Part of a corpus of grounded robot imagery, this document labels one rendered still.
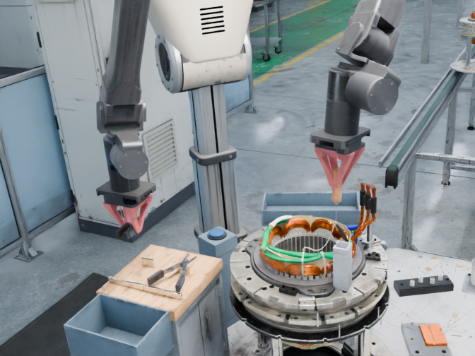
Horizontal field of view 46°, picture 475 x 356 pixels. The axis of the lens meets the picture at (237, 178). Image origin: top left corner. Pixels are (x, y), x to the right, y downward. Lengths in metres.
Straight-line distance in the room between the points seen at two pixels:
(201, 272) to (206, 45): 0.54
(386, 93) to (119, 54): 0.43
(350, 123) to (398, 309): 0.75
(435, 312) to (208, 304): 0.63
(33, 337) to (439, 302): 1.97
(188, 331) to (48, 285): 2.20
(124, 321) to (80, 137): 2.34
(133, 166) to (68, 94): 2.41
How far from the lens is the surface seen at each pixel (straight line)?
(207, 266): 1.22
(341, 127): 0.93
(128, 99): 1.02
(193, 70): 1.38
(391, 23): 0.96
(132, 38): 0.94
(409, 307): 1.58
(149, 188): 1.09
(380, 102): 0.87
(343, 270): 1.05
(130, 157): 0.99
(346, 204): 1.53
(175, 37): 1.36
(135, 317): 1.17
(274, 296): 1.06
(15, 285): 3.42
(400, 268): 1.73
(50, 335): 2.93
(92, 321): 1.20
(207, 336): 1.28
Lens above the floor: 1.72
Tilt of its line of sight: 24 degrees down
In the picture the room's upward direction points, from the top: 5 degrees counter-clockwise
